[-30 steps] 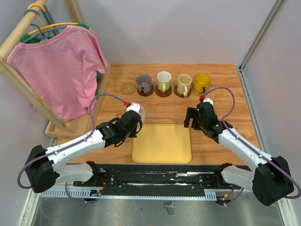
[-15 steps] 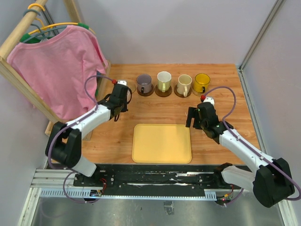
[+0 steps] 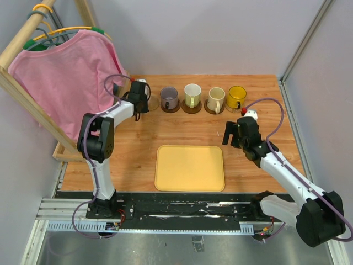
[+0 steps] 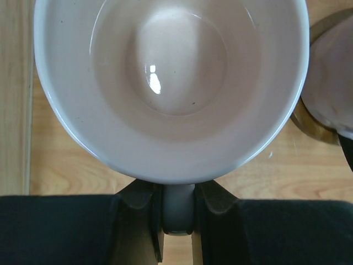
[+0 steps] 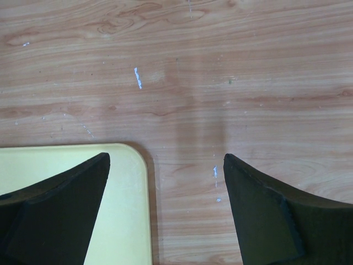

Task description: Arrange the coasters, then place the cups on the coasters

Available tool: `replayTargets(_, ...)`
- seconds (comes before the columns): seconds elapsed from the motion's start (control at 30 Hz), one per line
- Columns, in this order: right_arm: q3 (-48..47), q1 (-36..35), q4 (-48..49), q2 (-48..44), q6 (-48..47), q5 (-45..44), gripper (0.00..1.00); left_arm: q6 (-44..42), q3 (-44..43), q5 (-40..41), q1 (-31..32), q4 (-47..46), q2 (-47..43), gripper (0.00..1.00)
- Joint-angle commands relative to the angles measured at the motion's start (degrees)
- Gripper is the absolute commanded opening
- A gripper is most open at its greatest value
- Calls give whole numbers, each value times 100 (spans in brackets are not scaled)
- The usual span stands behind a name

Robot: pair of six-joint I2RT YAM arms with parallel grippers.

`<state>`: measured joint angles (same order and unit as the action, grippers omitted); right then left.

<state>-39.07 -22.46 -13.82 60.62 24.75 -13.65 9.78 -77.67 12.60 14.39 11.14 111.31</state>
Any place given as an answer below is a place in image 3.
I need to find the grey hanger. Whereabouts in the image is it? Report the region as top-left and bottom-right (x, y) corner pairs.
(26, 4), (79, 51)

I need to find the white cup green handle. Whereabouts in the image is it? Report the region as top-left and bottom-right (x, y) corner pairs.
(184, 83), (201, 108)

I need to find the brown wooden coaster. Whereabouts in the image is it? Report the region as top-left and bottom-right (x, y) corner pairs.
(160, 99), (181, 113)
(204, 98), (225, 115)
(181, 100), (202, 114)

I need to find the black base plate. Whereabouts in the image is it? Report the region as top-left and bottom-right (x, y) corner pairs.
(51, 192), (279, 234)

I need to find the yellow plastic tray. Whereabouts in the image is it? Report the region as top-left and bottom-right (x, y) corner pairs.
(154, 145), (225, 193)

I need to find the aluminium frame rail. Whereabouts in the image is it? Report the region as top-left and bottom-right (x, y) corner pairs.
(277, 0), (335, 182)

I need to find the white slotted cable duct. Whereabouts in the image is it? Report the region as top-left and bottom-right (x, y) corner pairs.
(45, 222), (254, 235)

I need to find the woven rattan coaster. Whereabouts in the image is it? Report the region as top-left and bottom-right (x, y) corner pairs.
(148, 95), (160, 111)
(226, 99), (243, 113)

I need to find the cream white mug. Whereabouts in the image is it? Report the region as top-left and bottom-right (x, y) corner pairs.
(207, 87), (226, 114)

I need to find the yellow green hanger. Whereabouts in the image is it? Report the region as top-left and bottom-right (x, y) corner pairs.
(23, 20), (112, 51)

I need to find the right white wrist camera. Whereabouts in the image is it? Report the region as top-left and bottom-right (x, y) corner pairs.
(244, 109), (258, 121)

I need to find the pink t-shirt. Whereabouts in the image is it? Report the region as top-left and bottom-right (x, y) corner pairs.
(8, 30), (126, 141)

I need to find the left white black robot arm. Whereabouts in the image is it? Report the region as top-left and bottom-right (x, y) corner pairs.
(77, 79), (151, 219)

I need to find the yellow transparent cup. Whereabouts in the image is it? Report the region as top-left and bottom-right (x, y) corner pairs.
(227, 86), (247, 110)

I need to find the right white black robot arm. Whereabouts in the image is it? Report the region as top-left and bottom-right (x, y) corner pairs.
(222, 116), (347, 247)

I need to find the grey purple cup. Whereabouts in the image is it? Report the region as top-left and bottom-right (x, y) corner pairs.
(160, 87), (178, 110)

